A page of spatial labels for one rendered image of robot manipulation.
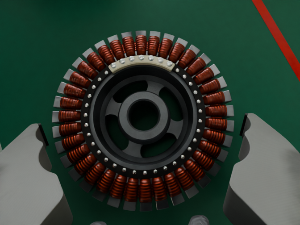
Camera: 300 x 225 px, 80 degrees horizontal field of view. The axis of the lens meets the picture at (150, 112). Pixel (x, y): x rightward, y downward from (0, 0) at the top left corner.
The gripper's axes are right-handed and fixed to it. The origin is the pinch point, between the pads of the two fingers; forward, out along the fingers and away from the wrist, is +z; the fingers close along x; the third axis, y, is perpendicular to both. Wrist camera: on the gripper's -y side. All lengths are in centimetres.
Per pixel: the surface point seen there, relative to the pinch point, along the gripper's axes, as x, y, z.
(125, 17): -1.3, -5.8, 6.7
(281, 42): 11.9, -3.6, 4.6
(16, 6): -10.8, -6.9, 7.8
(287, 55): 12.3, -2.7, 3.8
